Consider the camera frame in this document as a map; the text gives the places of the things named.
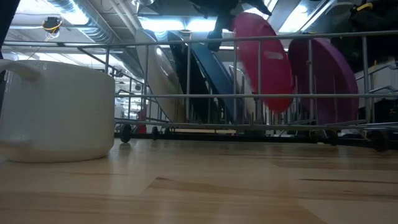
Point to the white plate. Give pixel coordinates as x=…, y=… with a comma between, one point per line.
x=161, y=84

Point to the ceiling light panel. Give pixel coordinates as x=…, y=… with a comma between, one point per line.
x=298, y=18
x=177, y=24
x=31, y=6

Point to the red plate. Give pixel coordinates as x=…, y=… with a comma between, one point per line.
x=270, y=71

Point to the red object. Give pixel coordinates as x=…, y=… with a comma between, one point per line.
x=141, y=119

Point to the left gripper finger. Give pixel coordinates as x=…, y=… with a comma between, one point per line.
x=219, y=32

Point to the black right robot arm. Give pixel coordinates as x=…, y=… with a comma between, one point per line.
x=370, y=46

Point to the blue plate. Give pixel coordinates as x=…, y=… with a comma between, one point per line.
x=214, y=74

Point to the white mug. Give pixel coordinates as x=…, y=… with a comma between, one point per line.
x=56, y=109

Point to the orange flower plate black underside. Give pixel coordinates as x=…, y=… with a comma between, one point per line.
x=192, y=81

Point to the silver ventilation duct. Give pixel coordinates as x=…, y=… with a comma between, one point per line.
x=90, y=28

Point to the black aluminium frame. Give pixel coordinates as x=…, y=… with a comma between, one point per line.
x=217, y=137

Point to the purple plate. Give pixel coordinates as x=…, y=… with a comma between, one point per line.
x=332, y=81

